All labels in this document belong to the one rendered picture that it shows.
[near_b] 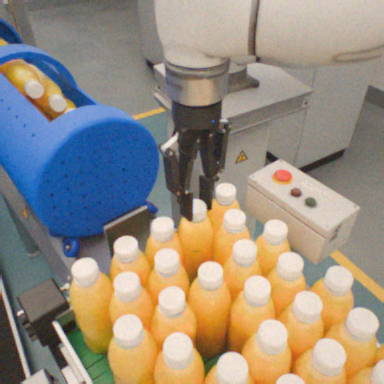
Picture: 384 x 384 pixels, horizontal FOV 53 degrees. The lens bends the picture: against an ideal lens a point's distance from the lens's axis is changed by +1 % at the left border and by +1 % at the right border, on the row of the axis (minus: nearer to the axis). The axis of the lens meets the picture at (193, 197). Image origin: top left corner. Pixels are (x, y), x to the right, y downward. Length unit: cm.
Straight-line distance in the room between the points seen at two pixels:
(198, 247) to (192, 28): 41
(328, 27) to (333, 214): 39
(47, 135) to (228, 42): 40
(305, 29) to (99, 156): 47
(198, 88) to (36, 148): 36
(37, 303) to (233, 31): 55
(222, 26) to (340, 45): 13
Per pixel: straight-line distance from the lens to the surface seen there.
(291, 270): 63
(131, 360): 59
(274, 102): 117
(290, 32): 47
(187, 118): 56
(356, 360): 64
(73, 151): 75
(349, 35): 47
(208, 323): 67
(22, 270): 220
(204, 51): 50
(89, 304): 66
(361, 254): 226
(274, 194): 78
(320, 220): 74
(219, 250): 72
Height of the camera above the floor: 160
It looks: 42 degrees down
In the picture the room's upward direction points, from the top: straight up
